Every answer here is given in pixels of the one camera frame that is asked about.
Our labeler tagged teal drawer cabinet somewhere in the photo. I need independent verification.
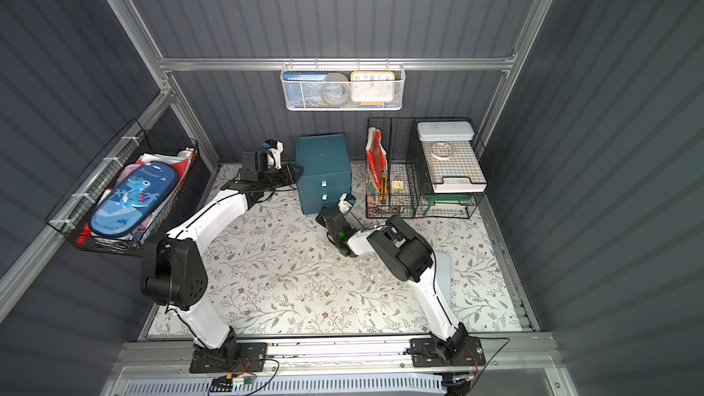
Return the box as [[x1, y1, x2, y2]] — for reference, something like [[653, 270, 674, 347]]
[[295, 134, 352, 216]]

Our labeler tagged yellow utility knife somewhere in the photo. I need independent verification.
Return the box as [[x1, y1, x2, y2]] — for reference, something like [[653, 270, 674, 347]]
[[379, 175, 389, 202]]

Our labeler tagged grey tape roll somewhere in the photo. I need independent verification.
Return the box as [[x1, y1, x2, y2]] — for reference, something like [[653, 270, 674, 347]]
[[320, 73, 349, 107]]

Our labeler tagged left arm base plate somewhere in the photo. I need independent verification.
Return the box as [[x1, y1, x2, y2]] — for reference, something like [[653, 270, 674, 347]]
[[189, 343, 268, 374]]

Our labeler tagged clear tape roll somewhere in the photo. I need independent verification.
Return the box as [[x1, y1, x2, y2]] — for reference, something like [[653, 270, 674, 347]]
[[430, 142, 454, 161]]

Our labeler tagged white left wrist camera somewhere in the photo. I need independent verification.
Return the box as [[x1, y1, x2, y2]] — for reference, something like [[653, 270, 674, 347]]
[[261, 139, 284, 170]]

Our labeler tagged yellow alarm clock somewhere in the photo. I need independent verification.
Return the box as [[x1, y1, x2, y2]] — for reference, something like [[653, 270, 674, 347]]
[[349, 71, 396, 105]]

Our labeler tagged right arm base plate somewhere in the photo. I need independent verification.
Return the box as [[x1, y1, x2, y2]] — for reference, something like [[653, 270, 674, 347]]
[[405, 337, 486, 368]]

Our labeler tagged light blue tray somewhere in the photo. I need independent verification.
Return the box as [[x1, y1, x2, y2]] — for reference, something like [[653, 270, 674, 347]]
[[434, 251, 452, 311]]

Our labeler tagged white box on organizer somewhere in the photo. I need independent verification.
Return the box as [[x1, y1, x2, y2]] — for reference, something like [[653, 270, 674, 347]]
[[416, 121, 475, 142]]

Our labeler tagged blue box in basket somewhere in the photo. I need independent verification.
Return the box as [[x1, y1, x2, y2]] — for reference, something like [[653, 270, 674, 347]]
[[282, 71, 328, 110]]

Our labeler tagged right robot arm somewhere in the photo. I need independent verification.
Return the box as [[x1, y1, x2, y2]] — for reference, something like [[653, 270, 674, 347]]
[[316, 194, 469, 359]]

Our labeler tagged black wire desk organizer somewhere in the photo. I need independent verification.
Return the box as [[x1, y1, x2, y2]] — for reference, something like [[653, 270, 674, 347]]
[[366, 117, 493, 219]]

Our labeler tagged checkered notebook tray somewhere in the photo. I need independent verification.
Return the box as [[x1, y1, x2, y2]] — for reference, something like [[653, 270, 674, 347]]
[[421, 141, 488, 194]]

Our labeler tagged blue dinosaur pencil case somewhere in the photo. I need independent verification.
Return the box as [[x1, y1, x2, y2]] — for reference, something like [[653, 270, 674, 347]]
[[88, 161, 180, 238]]

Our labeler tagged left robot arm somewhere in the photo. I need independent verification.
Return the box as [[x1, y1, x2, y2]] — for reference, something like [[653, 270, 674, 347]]
[[140, 147, 304, 351]]

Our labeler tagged white hanging wire basket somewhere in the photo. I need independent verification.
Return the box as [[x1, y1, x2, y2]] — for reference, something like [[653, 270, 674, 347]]
[[280, 62, 406, 112]]

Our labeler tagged black wall wire basket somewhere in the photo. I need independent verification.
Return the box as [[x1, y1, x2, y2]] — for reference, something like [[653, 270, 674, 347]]
[[46, 121, 205, 257]]

